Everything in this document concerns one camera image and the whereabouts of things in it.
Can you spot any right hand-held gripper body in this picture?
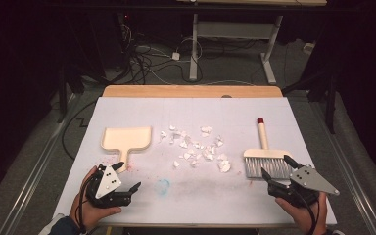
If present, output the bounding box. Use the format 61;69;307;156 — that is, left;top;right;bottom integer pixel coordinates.
267;165;341;209

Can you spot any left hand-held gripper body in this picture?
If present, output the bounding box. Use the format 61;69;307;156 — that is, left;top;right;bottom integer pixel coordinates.
86;164;133;209

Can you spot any cream plastic dustpan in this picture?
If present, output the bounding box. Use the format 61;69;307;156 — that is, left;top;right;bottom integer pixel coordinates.
100;125;153;174

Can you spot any wooden hand brush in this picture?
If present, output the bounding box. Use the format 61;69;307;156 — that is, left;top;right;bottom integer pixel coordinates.
243;117;296;180

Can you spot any person's left hand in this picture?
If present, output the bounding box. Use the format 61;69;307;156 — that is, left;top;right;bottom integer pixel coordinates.
70;165;122;232

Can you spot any person's right hand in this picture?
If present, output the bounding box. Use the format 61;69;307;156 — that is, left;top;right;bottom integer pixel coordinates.
275;192;328;234

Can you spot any pile of white paper scraps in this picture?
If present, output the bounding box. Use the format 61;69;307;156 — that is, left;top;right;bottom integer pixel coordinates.
159;124;233;174

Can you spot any black metal stand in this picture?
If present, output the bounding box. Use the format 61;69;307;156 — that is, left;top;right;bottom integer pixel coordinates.
56;63;85;124
281;70;339;135

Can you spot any wooden table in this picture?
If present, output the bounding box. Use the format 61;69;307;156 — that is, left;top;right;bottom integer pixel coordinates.
101;85;284;99

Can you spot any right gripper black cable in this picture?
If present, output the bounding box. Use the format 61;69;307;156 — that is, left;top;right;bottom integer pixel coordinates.
293;188;321;235

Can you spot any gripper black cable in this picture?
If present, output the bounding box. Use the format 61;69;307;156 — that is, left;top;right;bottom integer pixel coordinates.
76;171;96;233
293;188;321;235

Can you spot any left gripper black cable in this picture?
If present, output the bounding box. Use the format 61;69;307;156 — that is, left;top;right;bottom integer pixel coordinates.
76;171;96;233

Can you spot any black floor cable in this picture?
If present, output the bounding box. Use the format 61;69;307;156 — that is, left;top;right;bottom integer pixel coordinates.
61;100;97;162

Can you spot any tangle of floor cables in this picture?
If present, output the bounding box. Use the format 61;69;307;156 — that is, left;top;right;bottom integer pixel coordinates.
118;23;205;86

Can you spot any white metal table frame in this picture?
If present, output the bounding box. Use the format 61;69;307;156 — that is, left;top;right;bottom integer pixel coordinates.
175;0;328;86

